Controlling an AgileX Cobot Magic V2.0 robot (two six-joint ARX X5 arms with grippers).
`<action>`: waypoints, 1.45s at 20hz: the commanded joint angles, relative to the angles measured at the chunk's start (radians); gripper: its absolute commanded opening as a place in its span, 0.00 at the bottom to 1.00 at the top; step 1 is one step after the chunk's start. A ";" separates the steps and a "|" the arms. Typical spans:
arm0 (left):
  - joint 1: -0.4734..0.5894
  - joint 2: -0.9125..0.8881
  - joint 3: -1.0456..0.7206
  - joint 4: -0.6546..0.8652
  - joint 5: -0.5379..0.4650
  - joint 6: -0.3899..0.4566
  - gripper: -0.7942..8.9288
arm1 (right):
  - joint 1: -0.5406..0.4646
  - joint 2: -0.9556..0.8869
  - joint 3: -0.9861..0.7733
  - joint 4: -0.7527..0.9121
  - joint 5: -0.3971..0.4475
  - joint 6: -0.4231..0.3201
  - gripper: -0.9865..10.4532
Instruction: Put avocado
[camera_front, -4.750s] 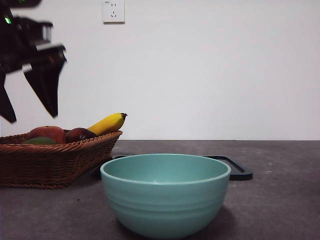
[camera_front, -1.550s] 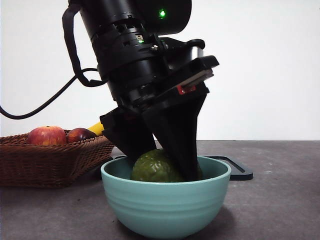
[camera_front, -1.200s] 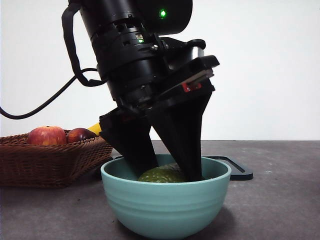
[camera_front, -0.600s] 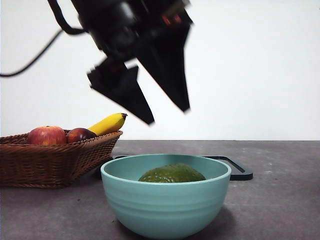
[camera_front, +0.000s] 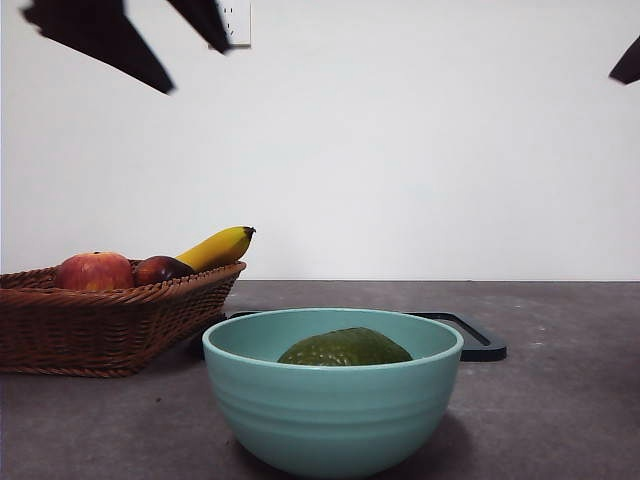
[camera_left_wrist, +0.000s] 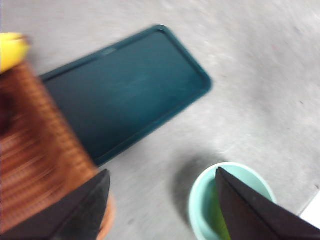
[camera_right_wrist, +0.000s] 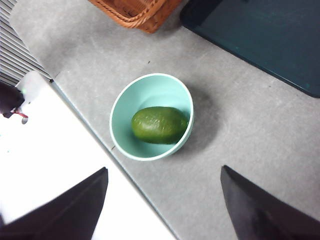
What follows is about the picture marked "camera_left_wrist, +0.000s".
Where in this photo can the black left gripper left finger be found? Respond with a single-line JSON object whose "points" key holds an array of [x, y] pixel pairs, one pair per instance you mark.
{"points": [[75, 215]]}

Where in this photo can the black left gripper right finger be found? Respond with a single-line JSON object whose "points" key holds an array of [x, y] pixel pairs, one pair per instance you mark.
{"points": [[260, 217]]}

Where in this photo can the green avocado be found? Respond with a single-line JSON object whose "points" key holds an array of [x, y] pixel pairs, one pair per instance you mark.
{"points": [[221, 220]]}

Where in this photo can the teal ribbed bowl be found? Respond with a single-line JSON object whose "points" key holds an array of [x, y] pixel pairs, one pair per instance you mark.
{"points": [[203, 190]]}

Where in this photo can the brown wicker basket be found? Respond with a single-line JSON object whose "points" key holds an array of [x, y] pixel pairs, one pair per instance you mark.
{"points": [[37, 155]]}

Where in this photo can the dark rectangular tray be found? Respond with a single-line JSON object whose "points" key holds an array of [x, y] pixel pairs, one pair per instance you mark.
{"points": [[125, 92]]}

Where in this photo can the yellow banana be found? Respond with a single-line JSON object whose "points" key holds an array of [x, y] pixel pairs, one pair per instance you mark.
{"points": [[11, 51]]}

